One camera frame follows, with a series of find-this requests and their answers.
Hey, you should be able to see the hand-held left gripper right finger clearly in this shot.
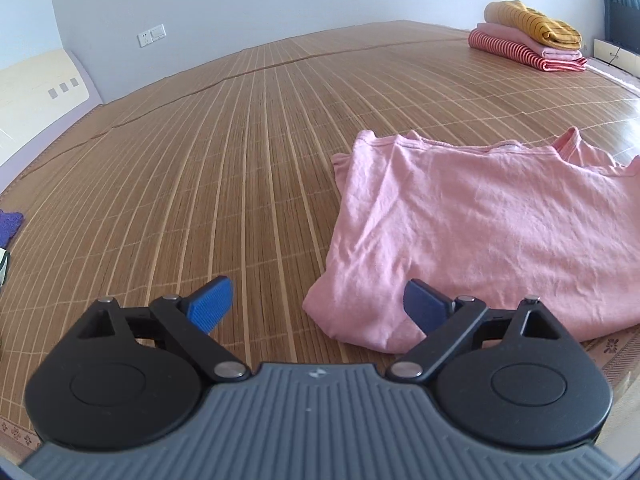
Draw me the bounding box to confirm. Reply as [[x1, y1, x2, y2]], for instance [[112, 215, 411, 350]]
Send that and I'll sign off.
[[385, 280, 576, 380]]

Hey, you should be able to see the red striped folded garment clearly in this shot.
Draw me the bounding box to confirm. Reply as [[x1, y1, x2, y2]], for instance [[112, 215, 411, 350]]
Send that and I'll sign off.
[[468, 29, 588, 72]]

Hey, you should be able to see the mustard striped folded garment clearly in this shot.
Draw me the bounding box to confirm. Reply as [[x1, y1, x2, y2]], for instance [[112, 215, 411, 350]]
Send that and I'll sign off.
[[484, 0, 583, 51]]

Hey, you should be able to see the pink cartoon print shirt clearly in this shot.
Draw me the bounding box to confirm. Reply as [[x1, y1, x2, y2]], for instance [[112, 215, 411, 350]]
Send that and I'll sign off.
[[302, 127, 640, 354]]

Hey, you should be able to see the white television cabinet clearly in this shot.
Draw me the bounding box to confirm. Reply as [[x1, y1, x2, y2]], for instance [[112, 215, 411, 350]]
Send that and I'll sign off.
[[592, 36, 640, 78]]

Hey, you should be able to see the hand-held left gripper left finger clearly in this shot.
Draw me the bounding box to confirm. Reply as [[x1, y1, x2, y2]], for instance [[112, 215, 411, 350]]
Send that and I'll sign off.
[[72, 276, 251, 382]]

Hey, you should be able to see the floral patterned bed sheet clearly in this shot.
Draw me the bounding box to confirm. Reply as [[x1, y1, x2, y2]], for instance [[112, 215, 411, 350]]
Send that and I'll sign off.
[[0, 322, 640, 456]]

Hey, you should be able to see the cream and lavender headboard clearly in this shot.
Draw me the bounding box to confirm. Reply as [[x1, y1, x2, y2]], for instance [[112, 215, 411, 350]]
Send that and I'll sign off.
[[0, 47, 104, 196]]

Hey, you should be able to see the pink folded garment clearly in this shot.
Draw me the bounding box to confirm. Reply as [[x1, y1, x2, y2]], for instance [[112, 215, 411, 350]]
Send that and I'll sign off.
[[476, 22, 585, 61]]

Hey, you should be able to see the purple knit cloth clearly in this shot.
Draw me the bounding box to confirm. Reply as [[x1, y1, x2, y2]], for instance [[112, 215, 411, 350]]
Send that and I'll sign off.
[[0, 209, 24, 247]]

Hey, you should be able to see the black television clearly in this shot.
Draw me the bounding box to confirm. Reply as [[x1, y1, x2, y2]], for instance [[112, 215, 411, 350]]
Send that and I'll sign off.
[[605, 0, 640, 56]]

